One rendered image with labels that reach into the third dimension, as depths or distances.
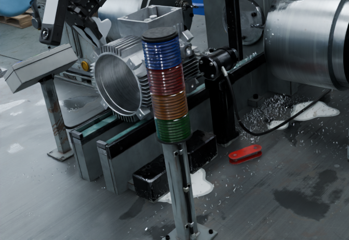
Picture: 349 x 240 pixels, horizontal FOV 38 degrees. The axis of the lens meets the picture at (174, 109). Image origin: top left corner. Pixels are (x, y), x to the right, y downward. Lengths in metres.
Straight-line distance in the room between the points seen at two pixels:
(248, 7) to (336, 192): 0.62
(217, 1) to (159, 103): 0.78
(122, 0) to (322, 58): 0.66
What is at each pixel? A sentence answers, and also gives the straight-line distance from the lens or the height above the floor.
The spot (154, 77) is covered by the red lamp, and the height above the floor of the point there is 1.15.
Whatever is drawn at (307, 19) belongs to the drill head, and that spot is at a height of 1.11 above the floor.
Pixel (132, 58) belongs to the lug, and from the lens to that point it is 1.10.
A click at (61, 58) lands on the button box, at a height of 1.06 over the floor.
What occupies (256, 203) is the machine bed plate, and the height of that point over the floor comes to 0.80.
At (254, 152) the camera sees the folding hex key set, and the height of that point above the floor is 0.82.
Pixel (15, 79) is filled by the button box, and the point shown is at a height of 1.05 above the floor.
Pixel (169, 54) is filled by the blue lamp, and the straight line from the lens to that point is 0.79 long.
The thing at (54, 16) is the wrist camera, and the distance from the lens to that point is 1.09.
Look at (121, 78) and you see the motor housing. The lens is 1.27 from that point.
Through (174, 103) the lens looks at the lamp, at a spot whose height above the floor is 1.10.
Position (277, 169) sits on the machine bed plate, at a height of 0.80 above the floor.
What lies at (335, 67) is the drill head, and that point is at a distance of 1.17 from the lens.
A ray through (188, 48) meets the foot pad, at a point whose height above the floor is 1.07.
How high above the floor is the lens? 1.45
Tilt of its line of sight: 26 degrees down
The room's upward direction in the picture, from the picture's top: 8 degrees counter-clockwise
